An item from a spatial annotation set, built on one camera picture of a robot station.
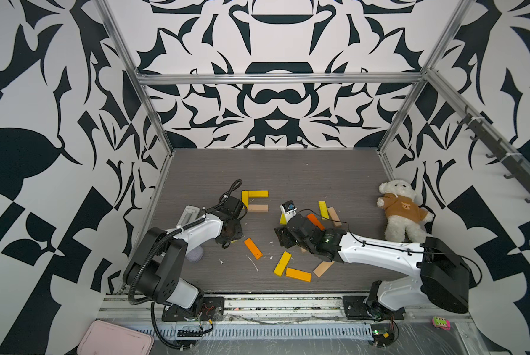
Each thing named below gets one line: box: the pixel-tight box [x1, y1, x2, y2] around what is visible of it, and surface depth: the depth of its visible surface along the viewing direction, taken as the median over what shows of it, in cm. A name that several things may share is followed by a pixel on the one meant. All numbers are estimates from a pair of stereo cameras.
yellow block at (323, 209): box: [318, 200, 330, 220], surface depth 100 cm
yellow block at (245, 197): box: [241, 190, 250, 210], surface depth 103 cm
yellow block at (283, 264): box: [273, 250, 292, 278], surface depth 85 cm
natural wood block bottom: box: [313, 260, 336, 279], surface depth 83 cm
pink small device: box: [431, 316, 451, 330], surface depth 71 cm
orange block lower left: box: [243, 237, 264, 260], surface depth 89 cm
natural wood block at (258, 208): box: [247, 204, 269, 213], surface depth 101 cm
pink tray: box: [76, 320, 154, 355], surface depth 68 cm
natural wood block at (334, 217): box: [327, 206, 342, 228], surface depth 97 cm
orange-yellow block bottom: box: [285, 267, 312, 283], surface depth 83 cm
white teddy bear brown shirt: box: [376, 178, 435, 244], surface depth 92 cm
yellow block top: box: [248, 190, 269, 198], surface depth 104 cm
